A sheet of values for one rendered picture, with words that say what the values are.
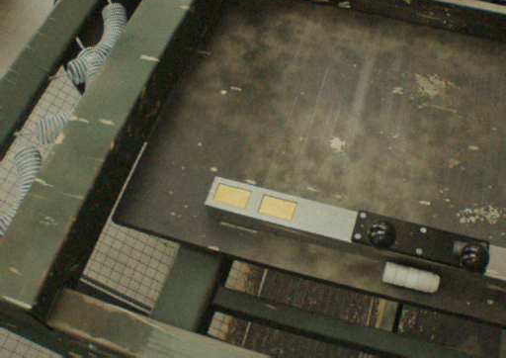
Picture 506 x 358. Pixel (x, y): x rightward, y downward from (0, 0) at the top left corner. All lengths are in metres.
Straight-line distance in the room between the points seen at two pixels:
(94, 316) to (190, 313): 0.15
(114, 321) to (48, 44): 0.91
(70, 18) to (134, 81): 0.67
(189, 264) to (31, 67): 0.77
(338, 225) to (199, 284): 0.23
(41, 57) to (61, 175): 0.68
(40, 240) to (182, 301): 0.23
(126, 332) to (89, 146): 0.29
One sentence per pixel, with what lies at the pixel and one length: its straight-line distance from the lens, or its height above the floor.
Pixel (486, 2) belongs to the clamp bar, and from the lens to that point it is 1.14.
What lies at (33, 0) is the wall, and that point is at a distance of 6.93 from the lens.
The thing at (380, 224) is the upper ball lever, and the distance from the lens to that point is 0.70.
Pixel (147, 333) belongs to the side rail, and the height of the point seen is 1.72.
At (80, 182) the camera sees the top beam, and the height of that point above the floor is 1.89.
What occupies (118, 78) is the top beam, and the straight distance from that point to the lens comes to 0.95.
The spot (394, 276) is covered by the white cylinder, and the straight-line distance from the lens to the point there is 0.82.
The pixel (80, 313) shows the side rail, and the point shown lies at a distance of 0.82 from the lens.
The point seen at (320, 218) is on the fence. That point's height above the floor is 1.57.
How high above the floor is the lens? 1.89
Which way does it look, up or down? 14 degrees down
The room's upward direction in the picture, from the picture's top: 61 degrees counter-clockwise
